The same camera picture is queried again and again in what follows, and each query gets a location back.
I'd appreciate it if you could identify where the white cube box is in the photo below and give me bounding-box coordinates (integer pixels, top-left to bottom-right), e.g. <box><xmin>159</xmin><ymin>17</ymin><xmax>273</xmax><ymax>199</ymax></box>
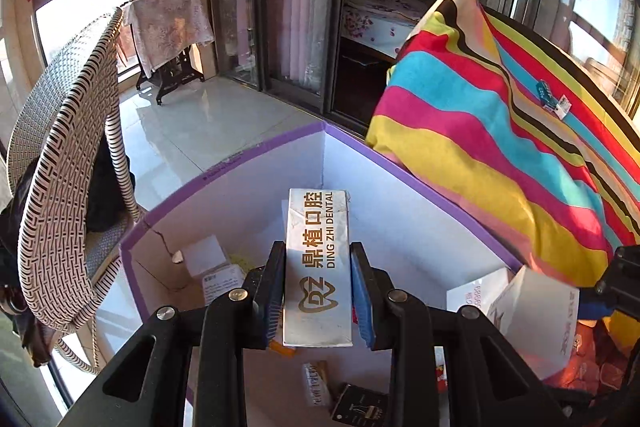
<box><xmin>487</xmin><ymin>266</ymin><xmax>581</xmax><ymax>380</ymax></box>

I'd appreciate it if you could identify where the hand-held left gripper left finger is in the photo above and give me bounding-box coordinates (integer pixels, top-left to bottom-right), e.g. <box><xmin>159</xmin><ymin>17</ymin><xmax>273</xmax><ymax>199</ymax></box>
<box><xmin>57</xmin><ymin>241</ymin><xmax>287</xmax><ymax>427</ymax></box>

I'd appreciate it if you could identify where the black box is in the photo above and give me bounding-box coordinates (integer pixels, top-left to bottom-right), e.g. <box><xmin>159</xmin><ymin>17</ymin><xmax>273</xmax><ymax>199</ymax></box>
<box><xmin>330</xmin><ymin>383</ymin><xmax>390</xmax><ymax>423</ymax></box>

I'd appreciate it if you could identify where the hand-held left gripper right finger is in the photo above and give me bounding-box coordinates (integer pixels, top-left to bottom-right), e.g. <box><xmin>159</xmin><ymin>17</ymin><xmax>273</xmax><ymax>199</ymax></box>
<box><xmin>350</xmin><ymin>241</ymin><xmax>568</xmax><ymax>427</ymax></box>

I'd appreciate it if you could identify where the orange floral cloth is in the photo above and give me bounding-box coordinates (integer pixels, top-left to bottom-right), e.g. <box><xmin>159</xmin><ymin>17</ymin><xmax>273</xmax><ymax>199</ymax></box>
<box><xmin>545</xmin><ymin>322</ymin><xmax>640</xmax><ymax>403</ymax></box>

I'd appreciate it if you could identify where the striped colourful tablecloth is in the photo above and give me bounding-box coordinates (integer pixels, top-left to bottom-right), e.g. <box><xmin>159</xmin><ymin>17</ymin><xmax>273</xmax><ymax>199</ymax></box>
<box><xmin>365</xmin><ymin>0</ymin><xmax>640</xmax><ymax>288</ymax></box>

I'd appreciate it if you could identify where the purple-rimmed white storage box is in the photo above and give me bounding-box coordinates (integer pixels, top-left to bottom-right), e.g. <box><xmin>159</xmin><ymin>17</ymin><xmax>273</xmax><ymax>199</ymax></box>
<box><xmin>119</xmin><ymin>121</ymin><xmax>526</xmax><ymax>427</ymax></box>

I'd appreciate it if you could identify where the lace table cover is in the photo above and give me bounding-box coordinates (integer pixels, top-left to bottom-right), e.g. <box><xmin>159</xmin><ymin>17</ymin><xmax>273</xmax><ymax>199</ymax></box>
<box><xmin>120</xmin><ymin>0</ymin><xmax>216</xmax><ymax>78</ymax></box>

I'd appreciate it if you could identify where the small teal box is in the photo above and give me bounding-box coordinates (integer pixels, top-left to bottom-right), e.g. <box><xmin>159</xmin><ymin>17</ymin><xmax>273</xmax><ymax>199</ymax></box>
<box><xmin>535</xmin><ymin>79</ymin><xmax>555</xmax><ymax>108</ymax></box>

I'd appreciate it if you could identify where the red packet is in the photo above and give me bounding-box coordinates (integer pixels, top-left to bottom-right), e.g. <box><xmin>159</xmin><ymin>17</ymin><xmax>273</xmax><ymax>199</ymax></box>
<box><xmin>434</xmin><ymin>347</ymin><xmax>451</xmax><ymax>395</ymax></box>

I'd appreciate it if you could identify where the white box with gold logo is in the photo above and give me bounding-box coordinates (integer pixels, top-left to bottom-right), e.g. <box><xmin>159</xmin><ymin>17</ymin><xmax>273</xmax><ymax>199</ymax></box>
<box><xmin>282</xmin><ymin>188</ymin><xmax>353</xmax><ymax>349</ymax></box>

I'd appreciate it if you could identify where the bed with floral sheet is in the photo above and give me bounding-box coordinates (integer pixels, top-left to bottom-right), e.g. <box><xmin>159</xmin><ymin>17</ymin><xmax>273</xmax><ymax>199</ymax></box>
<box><xmin>340</xmin><ymin>0</ymin><xmax>431</xmax><ymax>62</ymax></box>

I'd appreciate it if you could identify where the white labelled box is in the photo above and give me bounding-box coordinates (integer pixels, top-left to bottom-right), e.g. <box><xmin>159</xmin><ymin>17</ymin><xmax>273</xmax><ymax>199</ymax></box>
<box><xmin>202</xmin><ymin>264</ymin><xmax>246</xmax><ymax>305</ymax></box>

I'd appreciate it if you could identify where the black iron table frame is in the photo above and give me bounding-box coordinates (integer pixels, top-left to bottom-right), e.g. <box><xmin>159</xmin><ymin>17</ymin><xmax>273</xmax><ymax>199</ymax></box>
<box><xmin>135</xmin><ymin>44</ymin><xmax>206</xmax><ymax>106</ymax></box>

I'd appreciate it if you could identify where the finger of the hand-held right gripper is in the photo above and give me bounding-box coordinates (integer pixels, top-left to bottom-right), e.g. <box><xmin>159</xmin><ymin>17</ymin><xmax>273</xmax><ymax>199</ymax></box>
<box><xmin>580</xmin><ymin>246</ymin><xmax>640</xmax><ymax>320</ymax></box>

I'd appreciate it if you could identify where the gold tissue pack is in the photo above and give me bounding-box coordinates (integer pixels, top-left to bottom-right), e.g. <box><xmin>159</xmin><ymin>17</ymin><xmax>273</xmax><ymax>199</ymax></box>
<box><xmin>301</xmin><ymin>361</ymin><xmax>335</xmax><ymax>408</ymax></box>

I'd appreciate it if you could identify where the sliding glass door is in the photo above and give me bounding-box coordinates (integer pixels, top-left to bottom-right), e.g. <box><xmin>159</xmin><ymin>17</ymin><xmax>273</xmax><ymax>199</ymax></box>
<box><xmin>207</xmin><ymin>0</ymin><xmax>351</xmax><ymax>118</ymax></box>

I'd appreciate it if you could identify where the wicker chair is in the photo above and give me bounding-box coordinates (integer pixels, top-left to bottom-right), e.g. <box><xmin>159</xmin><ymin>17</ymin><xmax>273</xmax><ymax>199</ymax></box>
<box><xmin>7</xmin><ymin>7</ymin><xmax>146</xmax><ymax>375</ymax></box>

